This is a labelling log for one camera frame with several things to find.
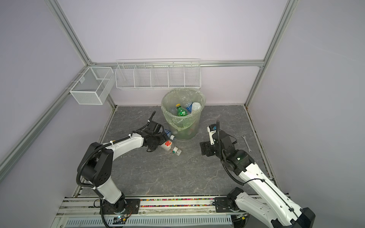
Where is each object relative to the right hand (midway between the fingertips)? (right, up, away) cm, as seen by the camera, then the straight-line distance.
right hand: (207, 140), depth 75 cm
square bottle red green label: (-24, -6, +16) cm, 30 cm away
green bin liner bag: (-14, +19, +17) cm, 29 cm away
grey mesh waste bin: (-14, +6, +9) cm, 17 cm away
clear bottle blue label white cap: (-23, +2, +21) cm, 32 cm away
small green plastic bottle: (-15, +16, +13) cm, 25 cm away
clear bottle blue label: (-10, +19, +19) cm, 29 cm away
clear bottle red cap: (-6, +19, +8) cm, 21 cm away
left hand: (-26, -4, +17) cm, 31 cm away
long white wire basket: (-31, +43, +23) cm, 58 cm away
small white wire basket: (-77, +35, +25) cm, 89 cm away
